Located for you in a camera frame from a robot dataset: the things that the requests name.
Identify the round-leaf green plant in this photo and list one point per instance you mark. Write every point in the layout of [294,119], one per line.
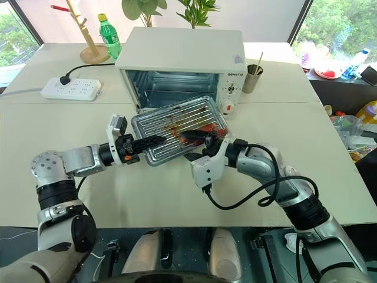
[138,9]

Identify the white toaster oven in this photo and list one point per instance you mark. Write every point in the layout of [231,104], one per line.
[182,50]

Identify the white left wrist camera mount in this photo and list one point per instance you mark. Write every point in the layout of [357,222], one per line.
[113,129]

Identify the white rounded foot cover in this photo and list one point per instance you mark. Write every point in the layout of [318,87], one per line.
[145,253]
[225,253]

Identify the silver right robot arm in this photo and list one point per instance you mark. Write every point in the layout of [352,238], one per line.
[259,168]

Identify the wooden peg stand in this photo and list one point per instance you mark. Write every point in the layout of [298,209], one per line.
[91,48]

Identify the purple bottle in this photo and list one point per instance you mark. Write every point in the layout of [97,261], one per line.
[308,57]

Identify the green plastic bottle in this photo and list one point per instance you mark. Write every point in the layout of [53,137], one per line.
[109,36]

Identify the narrow-leaf green plant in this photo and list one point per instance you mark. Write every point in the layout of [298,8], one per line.
[195,10]

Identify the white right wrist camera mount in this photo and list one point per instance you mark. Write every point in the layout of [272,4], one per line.
[206,172]

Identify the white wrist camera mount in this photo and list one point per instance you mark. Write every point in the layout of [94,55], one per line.
[113,129]
[206,172]

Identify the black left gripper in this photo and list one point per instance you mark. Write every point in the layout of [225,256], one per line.
[127,147]

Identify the red sausages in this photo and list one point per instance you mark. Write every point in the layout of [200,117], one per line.
[216,130]

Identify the wooden sticks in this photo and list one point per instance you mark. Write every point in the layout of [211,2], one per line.
[259,63]

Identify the white power strip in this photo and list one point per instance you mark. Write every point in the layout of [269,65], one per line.
[72,90]

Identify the black flat box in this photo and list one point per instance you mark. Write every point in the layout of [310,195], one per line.
[369,75]

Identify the clear plastic bag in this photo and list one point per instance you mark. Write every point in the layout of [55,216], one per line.
[352,129]

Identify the yellow toy block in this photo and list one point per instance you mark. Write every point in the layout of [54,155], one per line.
[368,113]

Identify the blue and white bottle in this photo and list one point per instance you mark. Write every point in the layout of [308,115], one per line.
[355,66]

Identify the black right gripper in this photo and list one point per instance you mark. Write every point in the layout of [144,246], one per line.
[211,144]

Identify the red bowl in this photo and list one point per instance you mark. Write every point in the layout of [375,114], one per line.
[325,73]

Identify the silver ribbed metal tray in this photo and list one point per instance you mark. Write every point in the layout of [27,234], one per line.
[176,118]

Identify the metal cup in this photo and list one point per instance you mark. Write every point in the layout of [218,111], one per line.
[251,82]

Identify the red marker pen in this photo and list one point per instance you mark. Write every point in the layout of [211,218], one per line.
[60,7]

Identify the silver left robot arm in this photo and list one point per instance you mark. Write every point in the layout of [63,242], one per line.
[79,159]

